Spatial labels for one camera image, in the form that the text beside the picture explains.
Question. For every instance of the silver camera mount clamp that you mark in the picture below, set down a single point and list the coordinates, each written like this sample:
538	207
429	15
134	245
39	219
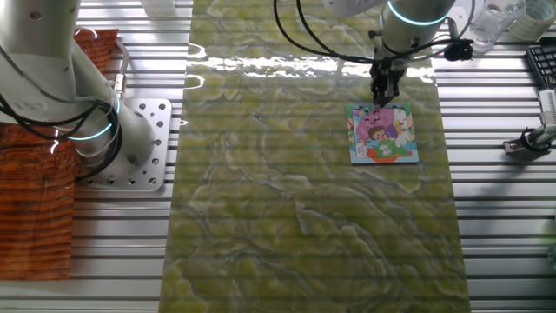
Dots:
527	141

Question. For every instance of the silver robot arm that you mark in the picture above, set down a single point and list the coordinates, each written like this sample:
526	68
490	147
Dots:
43	43

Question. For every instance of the wrist camera with silver bracket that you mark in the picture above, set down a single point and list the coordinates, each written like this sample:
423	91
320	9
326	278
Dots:
458	49

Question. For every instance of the black keyboard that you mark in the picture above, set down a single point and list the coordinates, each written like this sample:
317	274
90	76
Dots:
545	65

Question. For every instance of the brown wood grain mat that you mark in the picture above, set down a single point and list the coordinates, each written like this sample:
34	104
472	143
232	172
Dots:
35	217

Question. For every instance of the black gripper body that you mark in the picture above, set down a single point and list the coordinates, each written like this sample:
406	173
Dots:
388	67

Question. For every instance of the green marble pattern mat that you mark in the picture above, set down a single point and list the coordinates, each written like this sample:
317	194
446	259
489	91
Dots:
282	195

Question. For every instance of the ridged silver camera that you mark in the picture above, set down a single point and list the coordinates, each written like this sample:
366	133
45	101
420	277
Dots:
548	106

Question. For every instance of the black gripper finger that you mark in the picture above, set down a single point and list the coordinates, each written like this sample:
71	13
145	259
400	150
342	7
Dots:
385	80
385	96

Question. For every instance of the large cream tape roll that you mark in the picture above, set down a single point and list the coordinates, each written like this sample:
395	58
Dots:
536	19

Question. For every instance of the butterfly girl puzzle board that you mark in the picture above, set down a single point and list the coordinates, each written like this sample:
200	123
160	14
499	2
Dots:
395	143

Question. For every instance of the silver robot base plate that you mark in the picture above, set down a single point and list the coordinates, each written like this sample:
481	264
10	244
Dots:
158	130

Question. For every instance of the clear plastic containers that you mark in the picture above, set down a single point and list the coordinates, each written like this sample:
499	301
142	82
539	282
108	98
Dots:
495	24

